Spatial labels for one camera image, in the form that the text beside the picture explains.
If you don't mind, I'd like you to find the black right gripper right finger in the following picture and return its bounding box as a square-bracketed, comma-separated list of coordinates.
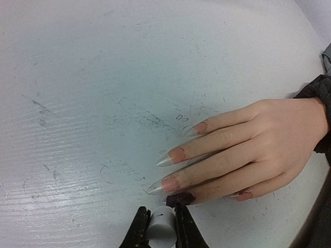
[175, 203, 209, 248]

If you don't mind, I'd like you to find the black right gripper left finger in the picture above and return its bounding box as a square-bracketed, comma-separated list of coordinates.
[119, 206, 151, 248]

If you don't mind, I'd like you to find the white nail polish cap brush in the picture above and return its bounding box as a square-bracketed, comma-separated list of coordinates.
[146, 197, 177, 248]

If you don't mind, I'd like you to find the mannequin hand with long nails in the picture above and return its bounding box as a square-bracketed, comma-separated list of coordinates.
[147, 98, 329, 205]

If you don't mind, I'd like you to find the grey and black jacket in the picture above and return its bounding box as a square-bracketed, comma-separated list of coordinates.
[291, 43, 331, 248]

